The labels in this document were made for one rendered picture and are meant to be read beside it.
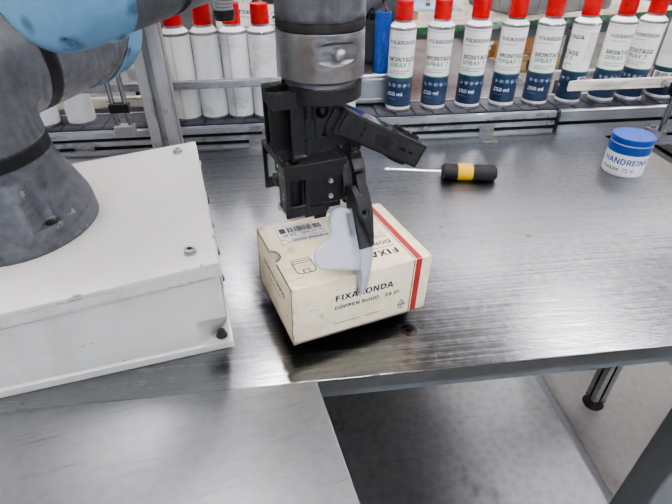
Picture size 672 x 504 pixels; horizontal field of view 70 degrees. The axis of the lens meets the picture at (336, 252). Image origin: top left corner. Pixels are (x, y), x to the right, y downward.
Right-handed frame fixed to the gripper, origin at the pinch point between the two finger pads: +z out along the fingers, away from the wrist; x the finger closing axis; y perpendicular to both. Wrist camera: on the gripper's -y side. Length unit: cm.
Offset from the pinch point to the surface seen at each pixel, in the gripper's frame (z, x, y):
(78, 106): -1, -62, 27
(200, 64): -8, -55, 4
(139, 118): 2, -61, 17
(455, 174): 5.8, -21.0, -31.3
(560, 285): 7.3, 8.2, -27.3
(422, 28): 11, -150, -105
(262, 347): 7.3, 3.1, 10.9
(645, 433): 90, 1, -96
